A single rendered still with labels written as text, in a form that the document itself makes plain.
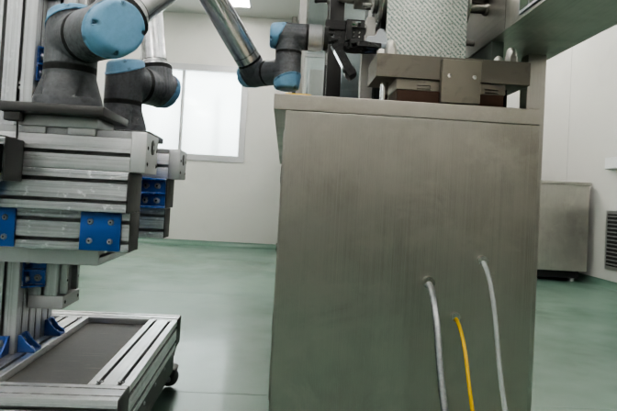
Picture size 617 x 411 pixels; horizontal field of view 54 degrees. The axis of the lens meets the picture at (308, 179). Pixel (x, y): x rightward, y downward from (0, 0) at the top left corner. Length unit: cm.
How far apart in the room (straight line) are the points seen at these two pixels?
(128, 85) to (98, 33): 62
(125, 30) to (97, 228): 44
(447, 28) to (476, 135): 42
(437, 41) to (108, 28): 94
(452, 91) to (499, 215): 33
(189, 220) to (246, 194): 75
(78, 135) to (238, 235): 598
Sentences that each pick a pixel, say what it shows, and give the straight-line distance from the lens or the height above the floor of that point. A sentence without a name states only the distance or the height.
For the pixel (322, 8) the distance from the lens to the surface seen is 289.
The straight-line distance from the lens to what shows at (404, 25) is 182.
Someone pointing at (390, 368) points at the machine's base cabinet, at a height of 25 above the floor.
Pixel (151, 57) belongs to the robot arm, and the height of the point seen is 108.
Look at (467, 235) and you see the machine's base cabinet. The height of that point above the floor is 58.
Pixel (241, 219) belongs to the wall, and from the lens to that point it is 730.
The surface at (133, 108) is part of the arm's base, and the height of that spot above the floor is 89.
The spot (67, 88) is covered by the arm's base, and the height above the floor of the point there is 86.
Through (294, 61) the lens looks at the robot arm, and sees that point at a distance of 173.
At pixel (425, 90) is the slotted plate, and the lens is 159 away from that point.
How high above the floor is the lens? 65
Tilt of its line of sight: 2 degrees up
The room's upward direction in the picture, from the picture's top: 3 degrees clockwise
